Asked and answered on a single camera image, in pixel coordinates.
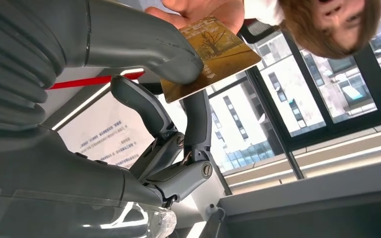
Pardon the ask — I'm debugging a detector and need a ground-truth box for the person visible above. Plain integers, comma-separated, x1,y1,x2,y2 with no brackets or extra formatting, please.
144,0,381,60

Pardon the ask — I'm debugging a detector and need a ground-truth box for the clear plastic hand wrap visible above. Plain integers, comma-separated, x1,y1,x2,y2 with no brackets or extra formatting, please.
0,187,178,238

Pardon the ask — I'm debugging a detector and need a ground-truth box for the red barrier belt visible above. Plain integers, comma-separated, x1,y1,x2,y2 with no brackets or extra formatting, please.
47,71,145,91

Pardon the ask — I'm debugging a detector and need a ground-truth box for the black window frame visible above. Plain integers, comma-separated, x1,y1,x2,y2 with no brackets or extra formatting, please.
207,0,381,184

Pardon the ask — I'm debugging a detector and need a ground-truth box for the small white ceiling fixture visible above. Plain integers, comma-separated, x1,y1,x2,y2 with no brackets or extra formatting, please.
205,203,226,231

